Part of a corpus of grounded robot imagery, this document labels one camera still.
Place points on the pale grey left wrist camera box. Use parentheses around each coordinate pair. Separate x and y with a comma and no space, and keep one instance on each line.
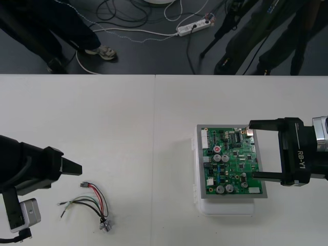
(28,215)

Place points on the black tripod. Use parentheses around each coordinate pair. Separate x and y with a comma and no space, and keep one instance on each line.
(224,28)

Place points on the white round base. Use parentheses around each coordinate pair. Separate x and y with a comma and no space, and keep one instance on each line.
(159,1)

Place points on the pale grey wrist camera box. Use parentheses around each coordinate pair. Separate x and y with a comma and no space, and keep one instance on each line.
(28,215)
(320,133)

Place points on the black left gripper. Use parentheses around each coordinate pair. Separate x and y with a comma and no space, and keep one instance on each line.
(38,166)

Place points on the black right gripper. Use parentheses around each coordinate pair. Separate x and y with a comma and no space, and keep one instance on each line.
(296,153)

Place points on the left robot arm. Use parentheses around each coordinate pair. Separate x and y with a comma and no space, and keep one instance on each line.
(7,164)

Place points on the pale grey right wrist camera box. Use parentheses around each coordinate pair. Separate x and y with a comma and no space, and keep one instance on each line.
(320,133)

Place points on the green circuit board grey frame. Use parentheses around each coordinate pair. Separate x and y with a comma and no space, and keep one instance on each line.
(235,164)

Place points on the white power strip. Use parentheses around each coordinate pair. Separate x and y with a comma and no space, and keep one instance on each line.
(193,27)

